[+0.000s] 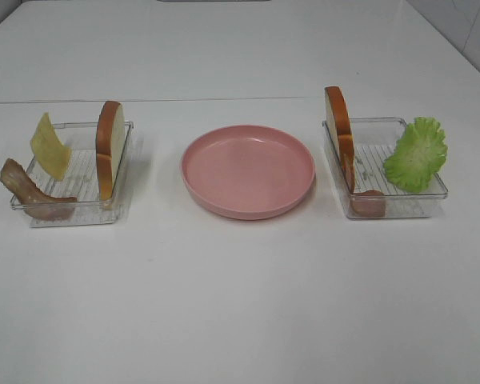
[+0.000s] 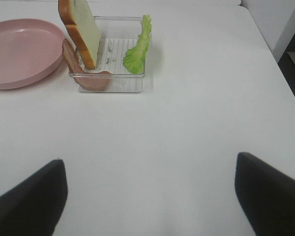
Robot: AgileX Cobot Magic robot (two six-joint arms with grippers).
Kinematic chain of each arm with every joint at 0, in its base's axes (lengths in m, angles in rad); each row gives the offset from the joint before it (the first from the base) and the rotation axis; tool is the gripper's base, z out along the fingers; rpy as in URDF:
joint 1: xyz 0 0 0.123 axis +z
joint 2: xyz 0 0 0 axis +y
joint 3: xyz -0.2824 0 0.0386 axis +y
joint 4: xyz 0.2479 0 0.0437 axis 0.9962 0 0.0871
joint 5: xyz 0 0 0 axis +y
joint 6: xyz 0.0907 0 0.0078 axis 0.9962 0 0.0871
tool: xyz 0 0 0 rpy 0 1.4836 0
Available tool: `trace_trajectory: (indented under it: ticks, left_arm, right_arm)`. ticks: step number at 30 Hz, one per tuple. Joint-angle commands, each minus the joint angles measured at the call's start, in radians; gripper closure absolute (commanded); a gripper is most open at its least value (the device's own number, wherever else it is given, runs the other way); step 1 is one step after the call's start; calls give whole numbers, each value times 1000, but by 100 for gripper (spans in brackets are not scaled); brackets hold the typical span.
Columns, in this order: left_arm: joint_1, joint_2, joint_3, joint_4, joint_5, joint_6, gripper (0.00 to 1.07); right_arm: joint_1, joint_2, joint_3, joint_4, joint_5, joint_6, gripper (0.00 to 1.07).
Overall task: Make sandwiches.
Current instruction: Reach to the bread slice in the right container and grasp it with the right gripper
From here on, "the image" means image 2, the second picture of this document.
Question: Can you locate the pink round plate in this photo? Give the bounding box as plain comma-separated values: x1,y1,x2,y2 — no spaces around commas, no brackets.
0,19,64,89

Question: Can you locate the bread slice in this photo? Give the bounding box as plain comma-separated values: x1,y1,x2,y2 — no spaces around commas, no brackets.
58,0,101,69

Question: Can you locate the clear right plastic tray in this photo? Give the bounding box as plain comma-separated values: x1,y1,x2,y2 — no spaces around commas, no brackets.
69,16,145,93

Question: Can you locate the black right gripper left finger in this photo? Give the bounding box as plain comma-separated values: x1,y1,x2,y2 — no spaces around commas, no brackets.
0,159,68,236

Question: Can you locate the bacon strip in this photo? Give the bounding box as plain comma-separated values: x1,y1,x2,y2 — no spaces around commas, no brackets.
62,39,111,92

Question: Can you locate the green lettuce leaf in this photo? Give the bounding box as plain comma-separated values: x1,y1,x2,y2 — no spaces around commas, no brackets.
123,15,152,74

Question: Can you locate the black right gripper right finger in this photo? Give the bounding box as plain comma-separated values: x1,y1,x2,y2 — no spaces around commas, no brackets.
235,152,295,236

